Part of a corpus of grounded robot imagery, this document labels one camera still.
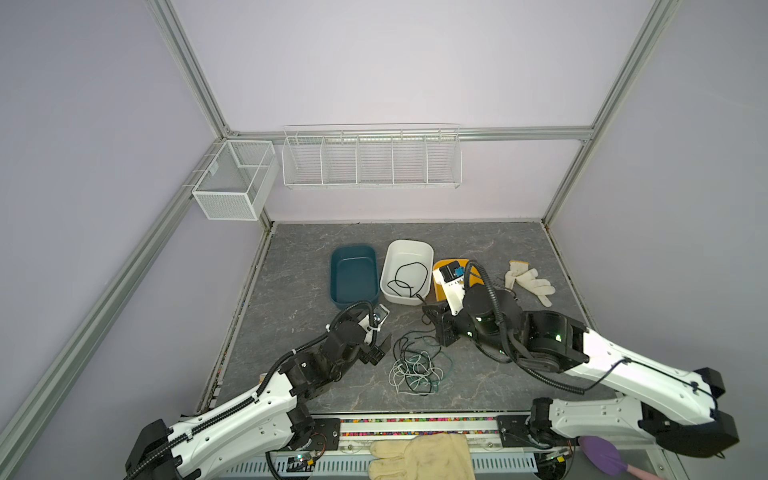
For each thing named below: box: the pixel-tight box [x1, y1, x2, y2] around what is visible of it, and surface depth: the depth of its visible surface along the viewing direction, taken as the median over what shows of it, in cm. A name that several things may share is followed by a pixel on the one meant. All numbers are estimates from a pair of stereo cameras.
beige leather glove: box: [368, 433, 475, 480], surface depth 71 cm
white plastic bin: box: [380, 239, 435, 306], surface depth 107 cm
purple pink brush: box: [578, 435, 661, 480], surface depth 72 cm
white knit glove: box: [505, 260, 556, 307], surface depth 104 cm
